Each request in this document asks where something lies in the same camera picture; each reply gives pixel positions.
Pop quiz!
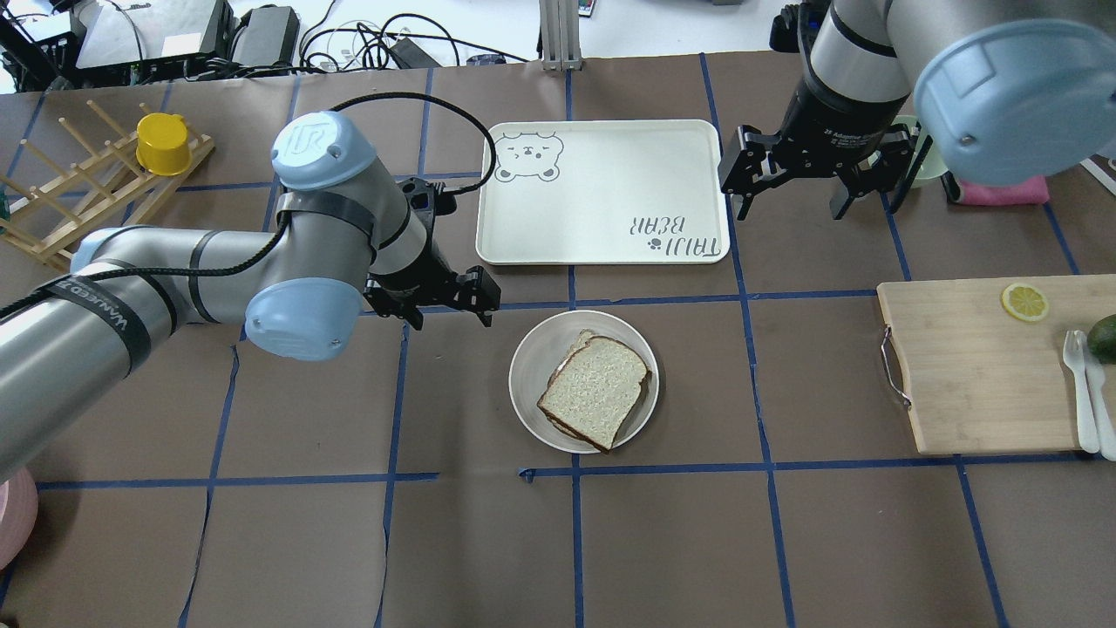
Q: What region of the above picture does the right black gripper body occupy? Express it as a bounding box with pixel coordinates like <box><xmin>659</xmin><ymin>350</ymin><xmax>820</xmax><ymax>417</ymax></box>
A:
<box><xmin>770</xmin><ymin>87</ymin><xmax>902</xmax><ymax>187</ymax></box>

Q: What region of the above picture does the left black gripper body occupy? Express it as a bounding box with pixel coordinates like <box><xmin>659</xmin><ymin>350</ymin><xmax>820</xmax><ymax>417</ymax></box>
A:
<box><xmin>364</xmin><ymin>176</ymin><xmax>459</xmax><ymax>318</ymax></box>

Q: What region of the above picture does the white round plate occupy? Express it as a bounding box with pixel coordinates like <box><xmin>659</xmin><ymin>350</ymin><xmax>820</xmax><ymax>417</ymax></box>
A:
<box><xmin>507</xmin><ymin>310</ymin><xmax>662</xmax><ymax>454</ymax></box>

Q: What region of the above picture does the bread slice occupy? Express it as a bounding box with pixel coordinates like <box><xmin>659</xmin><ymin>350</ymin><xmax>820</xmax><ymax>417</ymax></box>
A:
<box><xmin>536</xmin><ymin>336</ymin><xmax>654</xmax><ymax>454</ymax></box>
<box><xmin>545</xmin><ymin>329</ymin><xmax>650</xmax><ymax>441</ymax></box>

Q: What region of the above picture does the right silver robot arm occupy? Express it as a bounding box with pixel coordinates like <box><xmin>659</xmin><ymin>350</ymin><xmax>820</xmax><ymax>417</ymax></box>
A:
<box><xmin>718</xmin><ymin>1</ymin><xmax>1115</xmax><ymax>220</ymax></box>

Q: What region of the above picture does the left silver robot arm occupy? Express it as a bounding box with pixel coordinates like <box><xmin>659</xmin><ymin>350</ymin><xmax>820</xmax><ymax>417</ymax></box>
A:
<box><xmin>1</xmin><ymin>107</ymin><xmax>501</xmax><ymax>480</ymax></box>

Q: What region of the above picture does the cream bear tray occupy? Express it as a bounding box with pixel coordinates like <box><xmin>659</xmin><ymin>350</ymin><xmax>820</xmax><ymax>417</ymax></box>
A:
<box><xmin>475</xmin><ymin>119</ymin><xmax>729</xmax><ymax>265</ymax></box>

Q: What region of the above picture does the pink cloth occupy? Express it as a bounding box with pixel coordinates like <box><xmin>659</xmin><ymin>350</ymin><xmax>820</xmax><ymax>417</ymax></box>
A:
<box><xmin>939</xmin><ymin>172</ymin><xmax>1050</xmax><ymax>207</ymax></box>

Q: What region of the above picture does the lemon slice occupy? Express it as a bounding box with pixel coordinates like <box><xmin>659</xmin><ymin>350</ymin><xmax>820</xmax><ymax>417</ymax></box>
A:
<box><xmin>1000</xmin><ymin>282</ymin><xmax>1050</xmax><ymax>323</ymax></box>

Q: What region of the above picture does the wooden cutting board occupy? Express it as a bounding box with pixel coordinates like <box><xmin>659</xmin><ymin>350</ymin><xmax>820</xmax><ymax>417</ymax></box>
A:
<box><xmin>877</xmin><ymin>274</ymin><xmax>1115</xmax><ymax>454</ymax></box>

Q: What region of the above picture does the white plastic fork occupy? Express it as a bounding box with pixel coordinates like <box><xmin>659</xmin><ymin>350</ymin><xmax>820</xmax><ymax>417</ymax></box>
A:
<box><xmin>1064</xmin><ymin>330</ymin><xmax>1100</xmax><ymax>454</ymax></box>

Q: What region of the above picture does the green avocado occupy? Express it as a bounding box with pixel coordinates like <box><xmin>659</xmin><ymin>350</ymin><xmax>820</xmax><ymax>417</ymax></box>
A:
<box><xmin>1085</xmin><ymin>313</ymin><xmax>1116</xmax><ymax>365</ymax></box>

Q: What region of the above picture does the white plastic spoon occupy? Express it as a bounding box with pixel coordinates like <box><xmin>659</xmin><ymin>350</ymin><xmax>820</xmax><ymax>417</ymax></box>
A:
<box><xmin>1076</xmin><ymin>331</ymin><xmax>1115</xmax><ymax>462</ymax></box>

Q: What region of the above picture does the yellow cup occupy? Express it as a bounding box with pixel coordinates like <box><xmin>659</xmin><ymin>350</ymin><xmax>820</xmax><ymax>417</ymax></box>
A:
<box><xmin>135</xmin><ymin>113</ymin><xmax>192</xmax><ymax>176</ymax></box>

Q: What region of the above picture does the wooden dish rack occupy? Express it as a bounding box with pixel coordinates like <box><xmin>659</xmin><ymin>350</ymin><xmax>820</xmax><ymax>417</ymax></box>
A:
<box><xmin>1</xmin><ymin>99</ymin><xmax>215</xmax><ymax>270</ymax></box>

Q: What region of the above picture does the pink bowl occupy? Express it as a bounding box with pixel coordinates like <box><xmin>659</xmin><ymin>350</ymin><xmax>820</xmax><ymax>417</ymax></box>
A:
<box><xmin>1</xmin><ymin>468</ymin><xmax>39</xmax><ymax>570</ymax></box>

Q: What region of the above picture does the aluminium frame post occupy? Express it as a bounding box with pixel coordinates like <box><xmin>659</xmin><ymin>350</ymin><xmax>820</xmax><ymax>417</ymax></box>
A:
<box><xmin>539</xmin><ymin>0</ymin><xmax>583</xmax><ymax>73</ymax></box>

